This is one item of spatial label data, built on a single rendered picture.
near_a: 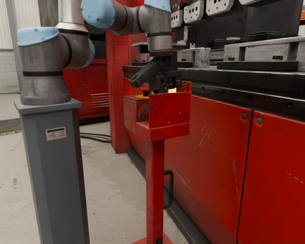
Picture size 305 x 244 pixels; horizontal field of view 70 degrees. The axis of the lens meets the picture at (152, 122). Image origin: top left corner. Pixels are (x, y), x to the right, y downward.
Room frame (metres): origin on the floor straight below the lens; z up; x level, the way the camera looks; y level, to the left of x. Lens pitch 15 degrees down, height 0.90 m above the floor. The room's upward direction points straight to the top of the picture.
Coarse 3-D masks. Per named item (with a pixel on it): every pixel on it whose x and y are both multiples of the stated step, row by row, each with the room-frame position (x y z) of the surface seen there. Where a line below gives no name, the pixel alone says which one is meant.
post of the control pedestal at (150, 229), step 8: (152, 144) 0.72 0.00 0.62; (160, 144) 0.74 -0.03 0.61; (152, 152) 0.72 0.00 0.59; (160, 152) 0.74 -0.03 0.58; (152, 160) 0.72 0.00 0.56; (160, 160) 0.74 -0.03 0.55; (152, 168) 0.72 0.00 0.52; (160, 168) 0.74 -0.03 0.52; (152, 176) 0.72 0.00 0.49; (160, 176) 0.74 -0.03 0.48; (152, 184) 0.72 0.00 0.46; (160, 184) 0.74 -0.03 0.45; (152, 192) 0.72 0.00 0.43; (160, 192) 0.74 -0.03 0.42; (152, 200) 0.72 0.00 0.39; (160, 200) 0.74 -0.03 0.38; (152, 208) 0.72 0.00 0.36; (160, 208) 0.74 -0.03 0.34; (152, 216) 0.72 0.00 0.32; (160, 216) 0.74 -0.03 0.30; (152, 224) 0.72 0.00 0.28; (160, 224) 0.74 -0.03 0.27; (152, 232) 0.72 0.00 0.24; (160, 232) 0.74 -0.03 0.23; (152, 240) 0.72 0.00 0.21
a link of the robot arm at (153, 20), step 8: (144, 0) 0.70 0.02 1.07; (152, 0) 0.67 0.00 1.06; (160, 0) 0.66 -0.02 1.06; (168, 0) 0.68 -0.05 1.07; (144, 8) 0.69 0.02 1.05; (152, 8) 0.67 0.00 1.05; (160, 8) 0.66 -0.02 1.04; (168, 8) 0.68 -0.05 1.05; (144, 16) 0.68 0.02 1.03; (152, 16) 0.67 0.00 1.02; (160, 16) 0.67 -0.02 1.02; (168, 16) 0.68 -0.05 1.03; (144, 24) 0.69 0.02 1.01; (152, 24) 0.67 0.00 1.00; (160, 24) 0.67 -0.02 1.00; (168, 24) 0.68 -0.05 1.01; (152, 32) 0.67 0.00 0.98; (160, 32) 0.67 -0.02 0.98; (168, 32) 0.68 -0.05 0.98
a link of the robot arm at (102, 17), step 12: (84, 0) 0.58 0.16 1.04; (96, 0) 0.57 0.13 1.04; (108, 0) 0.59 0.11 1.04; (84, 12) 0.58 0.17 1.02; (96, 12) 0.57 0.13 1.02; (108, 12) 0.58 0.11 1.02; (120, 12) 0.62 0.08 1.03; (96, 24) 0.58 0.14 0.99; (108, 24) 0.60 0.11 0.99; (120, 24) 0.64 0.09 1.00
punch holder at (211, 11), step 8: (208, 0) 1.04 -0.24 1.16; (216, 0) 0.99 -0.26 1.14; (224, 0) 0.94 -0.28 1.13; (232, 0) 0.92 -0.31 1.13; (208, 8) 1.04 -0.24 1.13; (216, 8) 0.98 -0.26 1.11; (224, 8) 0.94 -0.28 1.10; (232, 8) 0.93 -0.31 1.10; (240, 8) 0.94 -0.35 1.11; (216, 16) 1.06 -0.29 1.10; (224, 16) 1.06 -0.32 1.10
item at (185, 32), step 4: (176, 28) 1.39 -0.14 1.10; (180, 28) 1.34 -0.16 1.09; (184, 28) 1.30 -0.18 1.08; (176, 32) 1.39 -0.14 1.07; (180, 32) 1.34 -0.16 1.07; (184, 32) 1.30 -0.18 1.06; (176, 36) 1.38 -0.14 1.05; (180, 36) 1.34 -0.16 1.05; (184, 36) 1.30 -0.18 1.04; (176, 40) 1.38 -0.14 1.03; (180, 40) 1.34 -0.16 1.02; (184, 40) 1.31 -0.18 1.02
